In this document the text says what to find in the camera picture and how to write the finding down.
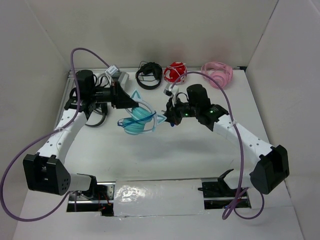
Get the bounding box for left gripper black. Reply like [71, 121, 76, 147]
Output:
[89, 81, 139, 109]

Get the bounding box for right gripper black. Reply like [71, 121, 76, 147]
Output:
[160, 95, 199, 125]

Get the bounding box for teal cat ear headphones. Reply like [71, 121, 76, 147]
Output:
[117, 89, 166, 135]

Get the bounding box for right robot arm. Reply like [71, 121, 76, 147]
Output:
[164, 83, 290, 196]

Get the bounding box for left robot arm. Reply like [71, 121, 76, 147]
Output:
[23, 69, 138, 200]

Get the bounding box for black headphones under arm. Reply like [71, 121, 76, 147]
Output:
[85, 104, 109, 128]

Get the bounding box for grey white headphones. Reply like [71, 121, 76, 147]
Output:
[97, 71, 129, 89]

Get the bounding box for black headphones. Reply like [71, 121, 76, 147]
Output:
[135, 61, 163, 90]

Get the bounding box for red white headphones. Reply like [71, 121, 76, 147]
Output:
[163, 61, 187, 83]

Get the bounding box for pink headphones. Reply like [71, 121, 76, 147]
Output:
[201, 61, 233, 88]

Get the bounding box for shiny tape sheet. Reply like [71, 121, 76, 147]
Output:
[113, 179, 205, 217]

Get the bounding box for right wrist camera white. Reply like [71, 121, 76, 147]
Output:
[163, 83, 179, 98]

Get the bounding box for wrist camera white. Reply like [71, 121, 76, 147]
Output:
[163, 83, 179, 98]
[105, 65, 121, 79]

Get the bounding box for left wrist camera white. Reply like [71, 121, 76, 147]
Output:
[105, 65, 121, 79]

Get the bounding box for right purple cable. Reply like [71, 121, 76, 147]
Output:
[171, 71, 266, 221]

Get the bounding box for purple cable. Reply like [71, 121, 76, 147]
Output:
[171, 71, 266, 221]
[0, 47, 111, 223]

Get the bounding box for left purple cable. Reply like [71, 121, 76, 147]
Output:
[0, 47, 111, 223]

